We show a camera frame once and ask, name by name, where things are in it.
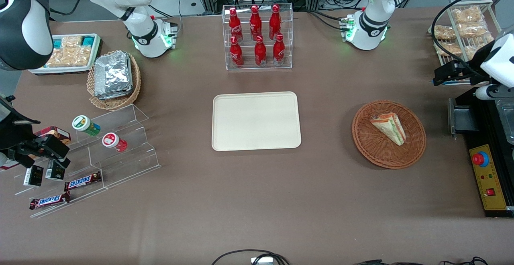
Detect clear acrylic stepped display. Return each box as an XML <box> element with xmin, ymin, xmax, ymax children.
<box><xmin>14</xmin><ymin>104</ymin><xmax>161</xmax><ymax>219</ymax></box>

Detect red cola bottle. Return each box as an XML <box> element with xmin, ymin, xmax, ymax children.
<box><xmin>269</xmin><ymin>4</ymin><xmax>282</xmax><ymax>41</ymax></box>
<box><xmin>273</xmin><ymin>33</ymin><xmax>286</xmax><ymax>65</ymax></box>
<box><xmin>228</xmin><ymin>8</ymin><xmax>244</xmax><ymax>43</ymax></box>
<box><xmin>229</xmin><ymin>35</ymin><xmax>245</xmax><ymax>67</ymax></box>
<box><xmin>249</xmin><ymin>5</ymin><xmax>263</xmax><ymax>41</ymax></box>
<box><xmin>254</xmin><ymin>35</ymin><xmax>267</xmax><ymax>66</ymax></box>

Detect yellow control panel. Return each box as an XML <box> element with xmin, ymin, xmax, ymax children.
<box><xmin>469</xmin><ymin>144</ymin><xmax>508</xmax><ymax>211</ymax></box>

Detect red-brown carton box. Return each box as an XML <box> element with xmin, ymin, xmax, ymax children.
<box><xmin>34</xmin><ymin>126</ymin><xmax>72</xmax><ymax>145</ymax></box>

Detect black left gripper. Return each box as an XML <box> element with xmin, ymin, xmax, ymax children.
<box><xmin>433</xmin><ymin>61</ymin><xmax>483</xmax><ymax>86</ymax></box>

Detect beige plastic tray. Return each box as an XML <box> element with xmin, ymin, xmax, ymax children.
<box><xmin>212</xmin><ymin>92</ymin><xmax>302</xmax><ymax>152</ymax></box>

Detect white rectangular snack tray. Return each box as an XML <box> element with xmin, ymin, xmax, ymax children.
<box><xmin>28</xmin><ymin>33</ymin><xmax>103</xmax><ymax>75</ymax></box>

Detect red cup with white lid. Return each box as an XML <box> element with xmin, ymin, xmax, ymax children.
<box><xmin>101</xmin><ymin>132</ymin><xmax>128</xmax><ymax>153</ymax></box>

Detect brown Snickers bar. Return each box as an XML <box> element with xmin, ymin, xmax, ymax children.
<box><xmin>64</xmin><ymin>171</ymin><xmax>102</xmax><ymax>192</ymax></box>
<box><xmin>29</xmin><ymin>192</ymin><xmax>71</xmax><ymax>210</ymax></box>

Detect black looped cables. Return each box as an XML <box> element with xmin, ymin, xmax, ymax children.
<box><xmin>210</xmin><ymin>249</ymin><xmax>291</xmax><ymax>265</ymax></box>

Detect steel pan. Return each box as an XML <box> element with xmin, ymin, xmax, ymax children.
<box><xmin>495</xmin><ymin>98</ymin><xmax>514</xmax><ymax>145</ymax></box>

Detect triangle sandwich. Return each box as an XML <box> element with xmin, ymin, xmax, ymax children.
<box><xmin>370</xmin><ymin>113</ymin><xmax>407</xmax><ymax>146</ymax></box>

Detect white wire rack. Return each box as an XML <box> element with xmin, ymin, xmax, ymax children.
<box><xmin>428</xmin><ymin>0</ymin><xmax>503</xmax><ymax>86</ymax></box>

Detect thin black cable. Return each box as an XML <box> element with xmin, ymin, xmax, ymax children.
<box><xmin>353</xmin><ymin>256</ymin><xmax>489</xmax><ymax>265</ymax></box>

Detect light tan wicker basket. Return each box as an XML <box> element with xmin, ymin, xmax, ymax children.
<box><xmin>87</xmin><ymin>50</ymin><xmax>142</xmax><ymax>111</ymax></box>

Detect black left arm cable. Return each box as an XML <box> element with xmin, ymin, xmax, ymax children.
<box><xmin>431</xmin><ymin>0</ymin><xmax>514</xmax><ymax>77</ymax></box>

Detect black machine housing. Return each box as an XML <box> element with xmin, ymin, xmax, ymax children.
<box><xmin>447</xmin><ymin>86</ymin><xmax>514</xmax><ymax>218</ymax></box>

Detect clear bag of crackers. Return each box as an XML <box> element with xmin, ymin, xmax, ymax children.
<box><xmin>45</xmin><ymin>48</ymin><xmax>75</xmax><ymax>68</ymax></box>
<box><xmin>72</xmin><ymin>47</ymin><xmax>94</xmax><ymax>67</ymax></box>
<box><xmin>62</xmin><ymin>36</ymin><xmax>83</xmax><ymax>49</ymax></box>

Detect small black box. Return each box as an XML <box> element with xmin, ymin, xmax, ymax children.
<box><xmin>45</xmin><ymin>166</ymin><xmax>66</xmax><ymax>181</ymax></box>
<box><xmin>23</xmin><ymin>165</ymin><xmax>44</xmax><ymax>188</ymax></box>

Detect silver foil pack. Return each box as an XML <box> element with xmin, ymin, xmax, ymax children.
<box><xmin>94</xmin><ymin>52</ymin><xmax>133</xmax><ymax>96</ymax></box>
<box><xmin>98</xmin><ymin>88</ymin><xmax>134</xmax><ymax>100</ymax></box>

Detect clear acrylic bottle rack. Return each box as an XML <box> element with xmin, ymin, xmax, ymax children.
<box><xmin>222</xmin><ymin>3</ymin><xmax>294</xmax><ymax>71</ymax></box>

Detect green cup with white lid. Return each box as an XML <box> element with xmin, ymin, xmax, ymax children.
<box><xmin>72</xmin><ymin>115</ymin><xmax>101</xmax><ymax>137</ymax></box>

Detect brown round wicker basket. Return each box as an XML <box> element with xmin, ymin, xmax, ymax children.
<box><xmin>352</xmin><ymin>100</ymin><xmax>427</xmax><ymax>170</ymax></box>

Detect clear bag of fried snacks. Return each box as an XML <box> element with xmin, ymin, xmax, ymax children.
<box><xmin>436</xmin><ymin>42</ymin><xmax>463</xmax><ymax>56</ymax></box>
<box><xmin>464</xmin><ymin>35</ymin><xmax>493</xmax><ymax>59</ymax></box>
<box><xmin>434</xmin><ymin>25</ymin><xmax>457</xmax><ymax>41</ymax></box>
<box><xmin>452</xmin><ymin>7</ymin><xmax>485</xmax><ymax>24</ymax></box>
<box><xmin>458</xmin><ymin>23</ymin><xmax>489</xmax><ymax>38</ymax></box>

